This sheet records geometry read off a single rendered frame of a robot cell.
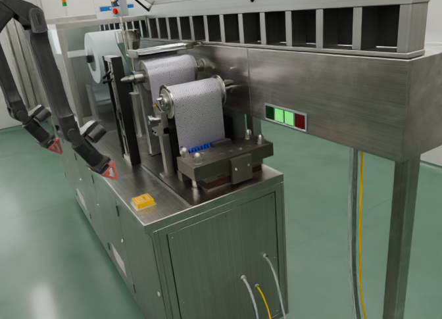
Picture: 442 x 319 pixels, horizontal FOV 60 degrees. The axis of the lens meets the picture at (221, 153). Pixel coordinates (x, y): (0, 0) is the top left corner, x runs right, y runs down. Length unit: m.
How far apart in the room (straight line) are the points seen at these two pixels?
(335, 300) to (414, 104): 1.47
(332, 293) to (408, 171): 1.20
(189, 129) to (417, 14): 0.98
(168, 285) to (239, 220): 0.39
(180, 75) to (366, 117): 0.96
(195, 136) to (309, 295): 1.22
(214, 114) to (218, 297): 0.81
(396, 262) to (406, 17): 0.90
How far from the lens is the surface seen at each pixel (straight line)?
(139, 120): 2.40
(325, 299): 2.41
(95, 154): 1.44
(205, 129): 1.72
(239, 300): 1.89
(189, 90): 1.67
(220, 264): 1.71
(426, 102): 1.26
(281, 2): 1.48
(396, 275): 1.66
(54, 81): 1.36
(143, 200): 1.56
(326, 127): 1.38
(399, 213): 1.52
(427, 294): 2.56
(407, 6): 1.15
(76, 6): 7.18
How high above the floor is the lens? 1.62
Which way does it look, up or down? 21 degrees down
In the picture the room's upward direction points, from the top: 6 degrees counter-clockwise
